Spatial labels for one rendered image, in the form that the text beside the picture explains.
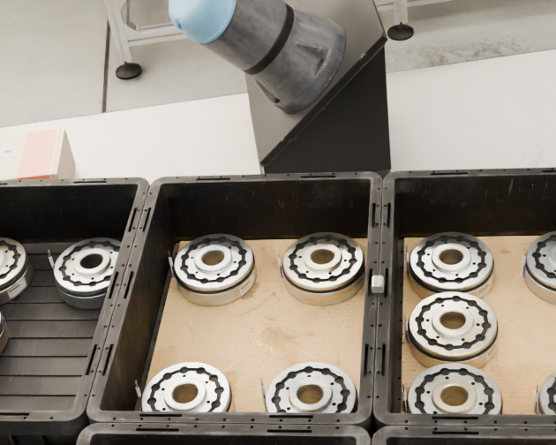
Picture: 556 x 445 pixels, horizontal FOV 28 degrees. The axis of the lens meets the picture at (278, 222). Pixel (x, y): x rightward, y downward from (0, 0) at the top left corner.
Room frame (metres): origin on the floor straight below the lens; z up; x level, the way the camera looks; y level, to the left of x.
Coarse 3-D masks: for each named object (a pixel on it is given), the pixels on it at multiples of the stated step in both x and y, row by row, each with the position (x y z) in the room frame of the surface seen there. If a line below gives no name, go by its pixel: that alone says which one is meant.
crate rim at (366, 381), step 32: (160, 192) 1.11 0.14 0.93; (128, 288) 0.95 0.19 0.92; (96, 384) 0.80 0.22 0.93; (96, 416) 0.75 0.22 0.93; (128, 416) 0.75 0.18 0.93; (160, 416) 0.74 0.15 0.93; (192, 416) 0.73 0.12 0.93; (224, 416) 0.73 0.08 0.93; (256, 416) 0.72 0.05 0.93; (288, 416) 0.72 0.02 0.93; (320, 416) 0.71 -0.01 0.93; (352, 416) 0.70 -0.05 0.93
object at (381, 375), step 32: (384, 192) 1.04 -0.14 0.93; (384, 224) 0.98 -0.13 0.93; (384, 256) 0.93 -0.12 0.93; (384, 288) 0.88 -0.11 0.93; (384, 320) 0.83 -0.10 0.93; (384, 352) 0.79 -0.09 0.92; (384, 384) 0.74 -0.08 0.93; (384, 416) 0.70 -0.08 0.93; (416, 416) 0.69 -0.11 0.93; (448, 416) 0.69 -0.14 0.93; (480, 416) 0.68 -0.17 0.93; (512, 416) 0.68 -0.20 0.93; (544, 416) 0.67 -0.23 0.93
